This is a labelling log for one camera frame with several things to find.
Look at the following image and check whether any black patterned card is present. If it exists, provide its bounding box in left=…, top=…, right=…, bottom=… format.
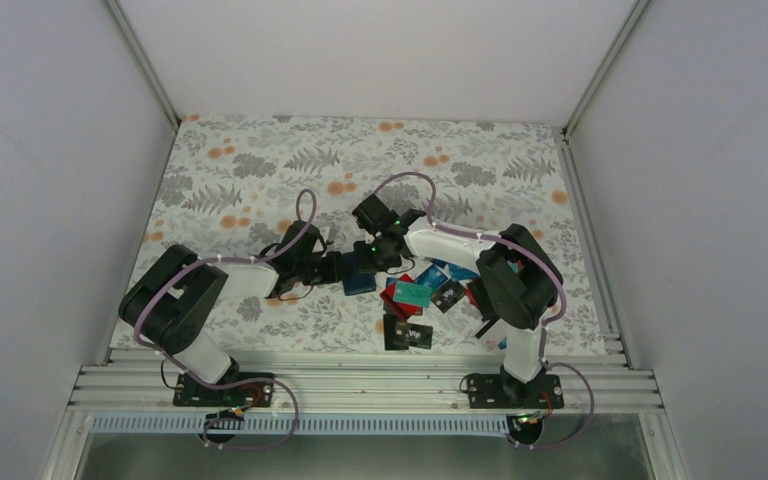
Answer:
left=431, top=279, right=466, bottom=313

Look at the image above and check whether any floral patterned table mat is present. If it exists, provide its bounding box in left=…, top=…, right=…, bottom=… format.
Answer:
left=133, top=115, right=606, bottom=356

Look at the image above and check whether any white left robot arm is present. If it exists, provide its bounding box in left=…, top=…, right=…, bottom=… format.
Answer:
left=118, top=220, right=348, bottom=405

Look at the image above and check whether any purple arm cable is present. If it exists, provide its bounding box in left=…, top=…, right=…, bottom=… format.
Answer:
left=133, top=188, right=319, bottom=392
left=370, top=172, right=567, bottom=362

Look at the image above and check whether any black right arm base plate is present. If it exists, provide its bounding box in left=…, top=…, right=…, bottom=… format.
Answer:
left=459, top=371, right=565, bottom=410

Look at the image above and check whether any dark blue card holder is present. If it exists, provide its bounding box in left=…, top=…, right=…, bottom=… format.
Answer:
left=341, top=253, right=376, bottom=296

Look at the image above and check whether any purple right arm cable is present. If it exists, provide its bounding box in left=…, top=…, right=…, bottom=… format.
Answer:
left=370, top=172, right=567, bottom=362

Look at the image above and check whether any white card right pile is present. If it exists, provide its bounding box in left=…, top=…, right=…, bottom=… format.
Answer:
left=479, top=331, right=507, bottom=351

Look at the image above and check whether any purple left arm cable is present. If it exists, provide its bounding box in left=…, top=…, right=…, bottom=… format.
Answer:
left=133, top=188, right=319, bottom=392

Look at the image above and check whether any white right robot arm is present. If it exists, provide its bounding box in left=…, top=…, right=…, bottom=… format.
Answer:
left=352, top=207, right=567, bottom=407

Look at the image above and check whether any teal card in pile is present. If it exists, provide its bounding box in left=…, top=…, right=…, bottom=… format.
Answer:
left=393, top=280, right=432, bottom=308

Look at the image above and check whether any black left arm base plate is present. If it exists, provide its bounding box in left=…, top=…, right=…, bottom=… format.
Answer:
left=172, top=372, right=275, bottom=409

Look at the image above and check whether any grey slotted cable duct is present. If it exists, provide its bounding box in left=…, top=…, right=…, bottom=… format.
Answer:
left=90, top=412, right=508, bottom=437

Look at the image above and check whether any aluminium rail frame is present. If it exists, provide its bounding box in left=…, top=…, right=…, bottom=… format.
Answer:
left=68, top=349, right=664, bottom=414

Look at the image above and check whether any black card lower pile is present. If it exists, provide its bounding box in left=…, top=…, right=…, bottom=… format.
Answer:
left=382, top=315, right=433, bottom=351

